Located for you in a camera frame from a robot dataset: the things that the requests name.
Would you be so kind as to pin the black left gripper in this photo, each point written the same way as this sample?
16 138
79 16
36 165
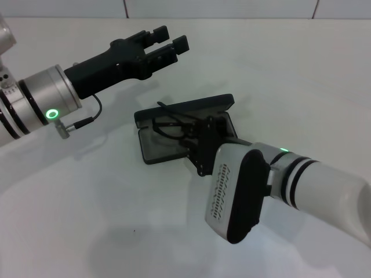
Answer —
116 60

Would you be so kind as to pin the right wrist camera housing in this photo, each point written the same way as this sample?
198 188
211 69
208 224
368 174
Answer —
232 188

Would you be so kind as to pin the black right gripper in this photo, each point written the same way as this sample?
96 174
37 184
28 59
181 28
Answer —
207 150

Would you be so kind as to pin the silver cylindrical wrist stud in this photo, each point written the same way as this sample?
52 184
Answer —
76 63

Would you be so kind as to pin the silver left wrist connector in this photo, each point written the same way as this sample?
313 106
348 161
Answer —
61 128

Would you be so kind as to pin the black glasses case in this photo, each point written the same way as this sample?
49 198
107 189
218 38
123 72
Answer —
162 150

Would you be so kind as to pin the black framed glasses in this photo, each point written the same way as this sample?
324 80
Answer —
162 105

